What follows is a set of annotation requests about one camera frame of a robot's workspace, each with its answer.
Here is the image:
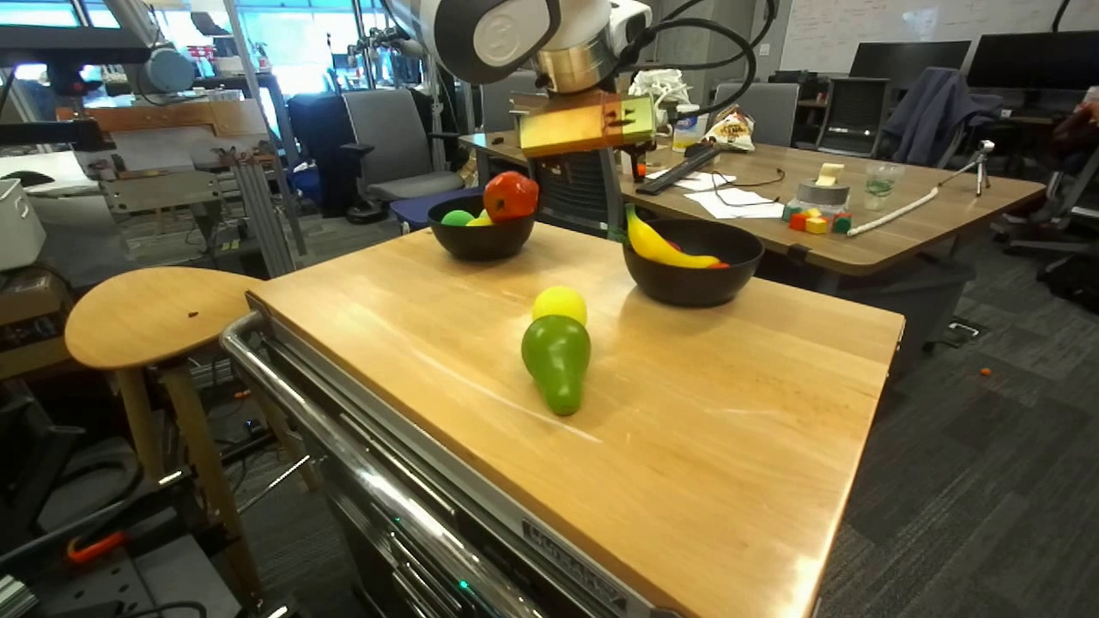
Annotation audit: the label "green toy pear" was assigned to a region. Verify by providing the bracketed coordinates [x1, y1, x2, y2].
[520, 313, 593, 419]

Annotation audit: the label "yellow toy banana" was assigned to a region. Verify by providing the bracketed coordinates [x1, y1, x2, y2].
[624, 210, 732, 275]

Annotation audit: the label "black bowl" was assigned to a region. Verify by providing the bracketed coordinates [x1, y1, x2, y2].
[427, 190, 540, 264]
[617, 203, 771, 313]

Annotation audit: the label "grey mesh office chair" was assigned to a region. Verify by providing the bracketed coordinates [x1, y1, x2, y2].
[510, 148, 628, 243]

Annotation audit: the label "black flat bar device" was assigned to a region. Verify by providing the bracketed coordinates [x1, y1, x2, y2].
[636, 138, 727, 198]

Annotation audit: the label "white paper sheets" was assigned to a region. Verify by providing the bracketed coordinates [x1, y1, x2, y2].
[685, 169, 788, 222]

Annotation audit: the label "beige cloth bag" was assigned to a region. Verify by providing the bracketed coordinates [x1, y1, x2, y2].
[706, 107, 763, 155]

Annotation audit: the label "white cart wooden top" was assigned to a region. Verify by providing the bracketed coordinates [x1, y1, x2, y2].
[221, 221, 911, 618]

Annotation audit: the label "grey fabric office chair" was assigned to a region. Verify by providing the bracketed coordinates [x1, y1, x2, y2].
[707, 78, 804, 150]

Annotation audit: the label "clear plastic container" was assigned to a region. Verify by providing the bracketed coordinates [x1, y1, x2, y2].
[796, 163, 856, 212]

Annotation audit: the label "thin white rod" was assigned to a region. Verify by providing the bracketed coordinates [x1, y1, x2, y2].
[845, 187, 944, 242]

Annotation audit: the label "round wooden stool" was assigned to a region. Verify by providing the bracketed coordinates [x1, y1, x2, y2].
[62, 264, 277, 604]

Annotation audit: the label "chair with blue jacket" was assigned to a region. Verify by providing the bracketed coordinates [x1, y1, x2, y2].
[878, 67, 1001, 169]

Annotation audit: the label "black computer monitor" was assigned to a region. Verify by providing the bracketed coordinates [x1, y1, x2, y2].
[969, 31, 1099, 98]
[849, 39, 977, 98]

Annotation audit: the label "wooden office desk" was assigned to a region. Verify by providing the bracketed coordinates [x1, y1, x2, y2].
[461, 124, 1049, 348]

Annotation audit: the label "small silver tripod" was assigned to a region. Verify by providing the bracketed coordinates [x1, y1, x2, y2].
[954, 138, 1001, 198]

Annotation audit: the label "white plastic bin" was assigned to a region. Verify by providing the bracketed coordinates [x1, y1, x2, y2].
[0, 177, 50, 275]

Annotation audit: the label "white wire frame object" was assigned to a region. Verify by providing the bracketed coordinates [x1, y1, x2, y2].
[628, 67, 700, 133]

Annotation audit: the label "metal cart handle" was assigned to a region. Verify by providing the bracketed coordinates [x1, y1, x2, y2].
[221, 313, 544, 618]

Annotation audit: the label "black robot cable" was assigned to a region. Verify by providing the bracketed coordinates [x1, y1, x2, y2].
[632, 0, 785, 117]

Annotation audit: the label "grey metal frame workbench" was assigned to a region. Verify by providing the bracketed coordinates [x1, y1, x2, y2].
[0, 107, 306, 284]

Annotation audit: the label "orange handled clamp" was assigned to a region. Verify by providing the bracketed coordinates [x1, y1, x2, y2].
[62, 527, 130, 571]

